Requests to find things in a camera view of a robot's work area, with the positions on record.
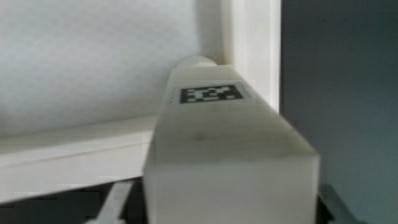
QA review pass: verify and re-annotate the white desk leg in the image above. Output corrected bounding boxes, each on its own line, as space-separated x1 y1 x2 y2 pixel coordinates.
144 56 320 224

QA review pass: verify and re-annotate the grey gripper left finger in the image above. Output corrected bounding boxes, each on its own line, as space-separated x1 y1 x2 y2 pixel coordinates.
87 180 133 224

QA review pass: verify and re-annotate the white desk top tray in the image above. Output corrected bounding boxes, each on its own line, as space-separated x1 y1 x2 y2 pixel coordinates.
0 0 282 204

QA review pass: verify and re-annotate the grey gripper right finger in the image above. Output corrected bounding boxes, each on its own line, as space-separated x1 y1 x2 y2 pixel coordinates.
316 185 350 224

